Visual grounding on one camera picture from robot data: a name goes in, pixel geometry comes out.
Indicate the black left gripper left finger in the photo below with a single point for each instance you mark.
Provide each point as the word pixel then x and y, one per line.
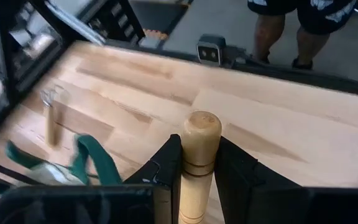
pixel 166 168

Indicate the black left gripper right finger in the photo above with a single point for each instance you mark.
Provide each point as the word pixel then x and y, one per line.
pixel 235 174

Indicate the beige green gardening bag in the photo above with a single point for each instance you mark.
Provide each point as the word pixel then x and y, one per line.
pixel 101 165

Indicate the person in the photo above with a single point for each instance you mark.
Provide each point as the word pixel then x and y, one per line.
pixel 267 31

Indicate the black slotted rack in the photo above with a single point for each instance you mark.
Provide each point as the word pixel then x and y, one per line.
pixel 113 18

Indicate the grey table-level camera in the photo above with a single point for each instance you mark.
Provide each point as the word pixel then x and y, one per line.
pixel 210 49

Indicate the black table frame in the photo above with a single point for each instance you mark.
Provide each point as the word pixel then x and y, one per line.
pixel 322 82

